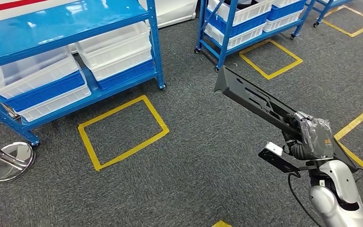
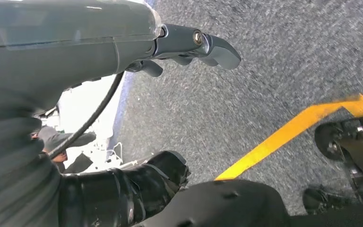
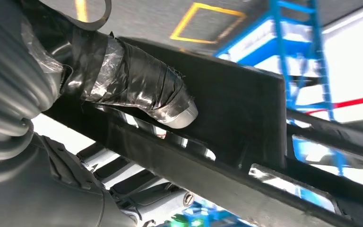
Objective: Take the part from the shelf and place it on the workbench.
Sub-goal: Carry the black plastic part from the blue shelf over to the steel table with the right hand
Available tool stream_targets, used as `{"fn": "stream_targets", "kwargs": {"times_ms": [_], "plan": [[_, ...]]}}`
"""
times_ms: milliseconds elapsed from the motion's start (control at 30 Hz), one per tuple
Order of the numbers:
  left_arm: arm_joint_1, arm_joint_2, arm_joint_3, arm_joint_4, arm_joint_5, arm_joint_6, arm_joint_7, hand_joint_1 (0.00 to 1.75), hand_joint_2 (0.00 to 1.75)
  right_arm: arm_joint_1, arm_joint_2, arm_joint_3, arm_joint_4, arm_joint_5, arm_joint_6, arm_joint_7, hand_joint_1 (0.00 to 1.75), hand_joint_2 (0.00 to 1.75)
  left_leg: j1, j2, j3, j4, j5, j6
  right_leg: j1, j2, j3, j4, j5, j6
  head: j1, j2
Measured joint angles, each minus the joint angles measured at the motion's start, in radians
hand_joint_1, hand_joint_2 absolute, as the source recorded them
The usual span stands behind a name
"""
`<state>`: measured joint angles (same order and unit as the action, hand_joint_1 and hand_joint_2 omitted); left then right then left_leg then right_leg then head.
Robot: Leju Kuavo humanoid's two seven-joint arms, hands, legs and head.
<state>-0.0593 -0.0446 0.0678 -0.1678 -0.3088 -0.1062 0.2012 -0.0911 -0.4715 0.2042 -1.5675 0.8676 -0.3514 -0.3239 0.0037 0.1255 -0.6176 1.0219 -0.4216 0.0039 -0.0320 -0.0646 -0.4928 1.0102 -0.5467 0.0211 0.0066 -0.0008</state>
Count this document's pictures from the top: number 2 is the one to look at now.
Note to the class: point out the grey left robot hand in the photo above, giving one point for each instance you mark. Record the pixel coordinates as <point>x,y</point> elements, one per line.
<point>59,40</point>

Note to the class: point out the person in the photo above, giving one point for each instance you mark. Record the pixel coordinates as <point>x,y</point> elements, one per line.
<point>51,137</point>

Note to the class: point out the yellow floor tape rectangle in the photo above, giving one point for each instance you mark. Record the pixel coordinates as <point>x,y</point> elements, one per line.
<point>278,137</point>

